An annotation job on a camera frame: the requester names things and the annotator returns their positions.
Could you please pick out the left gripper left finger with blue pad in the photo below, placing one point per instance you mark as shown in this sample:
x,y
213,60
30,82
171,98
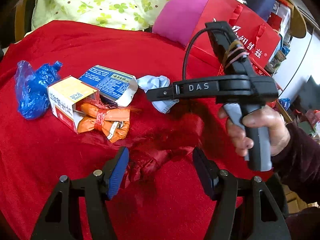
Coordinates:
x,y
60,216

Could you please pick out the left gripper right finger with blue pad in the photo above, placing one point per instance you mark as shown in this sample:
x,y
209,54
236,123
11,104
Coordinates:
x,y
244,209

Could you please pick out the orange wrapper with red net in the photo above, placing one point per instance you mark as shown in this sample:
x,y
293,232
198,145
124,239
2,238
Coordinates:
x,y
111,120

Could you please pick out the blue white medicine box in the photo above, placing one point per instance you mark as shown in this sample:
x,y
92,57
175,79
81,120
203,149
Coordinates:
x,y
113,85

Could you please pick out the white orange medicine box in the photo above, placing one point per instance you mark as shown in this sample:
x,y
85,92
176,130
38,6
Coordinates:
x,y
63,97

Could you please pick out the blue plastic bag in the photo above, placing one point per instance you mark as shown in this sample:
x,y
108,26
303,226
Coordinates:
x,y
31,88

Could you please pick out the dark maroon sleeve forearm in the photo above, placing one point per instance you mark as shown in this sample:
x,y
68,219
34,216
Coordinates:
x,y
298,167

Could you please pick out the person's right hand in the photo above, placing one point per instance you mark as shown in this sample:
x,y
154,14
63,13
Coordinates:
x,y
265,117

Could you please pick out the red plastic mesh basket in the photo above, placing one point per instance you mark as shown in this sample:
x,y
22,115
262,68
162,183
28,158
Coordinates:
x,y
261,71

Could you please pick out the red paper gift bag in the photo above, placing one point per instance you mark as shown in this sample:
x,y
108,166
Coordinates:
x,y
258,38

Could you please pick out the round woven tray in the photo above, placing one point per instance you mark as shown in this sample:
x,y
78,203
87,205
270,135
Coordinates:
x,y
298,25

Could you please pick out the magenta pillow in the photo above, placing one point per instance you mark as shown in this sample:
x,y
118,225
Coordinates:
x,y
178,19

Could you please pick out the red bed cloth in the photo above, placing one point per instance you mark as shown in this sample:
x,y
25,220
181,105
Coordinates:
x,y
164,198

